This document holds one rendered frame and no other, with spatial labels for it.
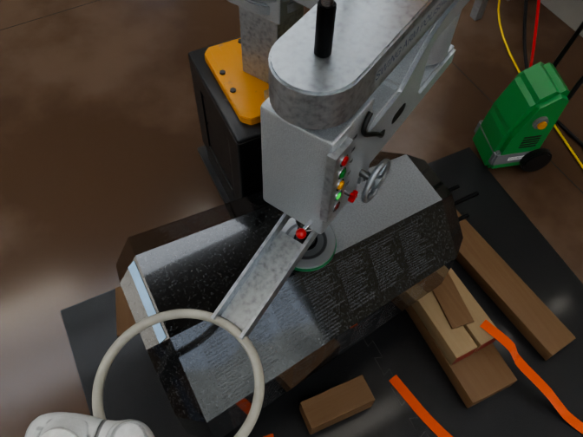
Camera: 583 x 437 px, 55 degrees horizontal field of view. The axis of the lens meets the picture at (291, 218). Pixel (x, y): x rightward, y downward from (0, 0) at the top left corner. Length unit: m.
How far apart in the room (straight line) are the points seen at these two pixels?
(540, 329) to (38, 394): 2.30
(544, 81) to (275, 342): 1.94
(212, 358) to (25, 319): 1.30
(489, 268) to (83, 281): 2.02
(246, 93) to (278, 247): 0.90
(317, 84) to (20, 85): 2.93
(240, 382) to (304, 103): 1.09
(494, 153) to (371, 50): 2.07
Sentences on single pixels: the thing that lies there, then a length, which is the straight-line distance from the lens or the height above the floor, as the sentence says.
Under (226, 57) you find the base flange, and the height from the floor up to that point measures 0.78.
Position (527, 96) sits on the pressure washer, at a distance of 3.16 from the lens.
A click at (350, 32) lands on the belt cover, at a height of 1.69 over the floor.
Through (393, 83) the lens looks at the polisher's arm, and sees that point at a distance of 1.69.
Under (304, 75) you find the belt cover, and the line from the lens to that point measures 1.26.
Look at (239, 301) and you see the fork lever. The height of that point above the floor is 0.91.
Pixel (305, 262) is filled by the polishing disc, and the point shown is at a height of 0.85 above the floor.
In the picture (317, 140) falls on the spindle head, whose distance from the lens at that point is 1.34.
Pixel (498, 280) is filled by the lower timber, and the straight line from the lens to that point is 2.95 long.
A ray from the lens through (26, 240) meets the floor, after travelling 3.22.
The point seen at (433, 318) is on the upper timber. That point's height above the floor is 0.21.
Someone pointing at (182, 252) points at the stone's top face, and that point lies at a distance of 2.00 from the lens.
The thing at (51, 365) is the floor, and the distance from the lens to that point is 2.87.
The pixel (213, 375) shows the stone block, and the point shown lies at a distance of 1.96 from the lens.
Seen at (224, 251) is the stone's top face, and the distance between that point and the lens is 1.99.
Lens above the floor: 2.56
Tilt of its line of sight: 58 degrees down
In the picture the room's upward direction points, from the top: 3 degrees clockwise
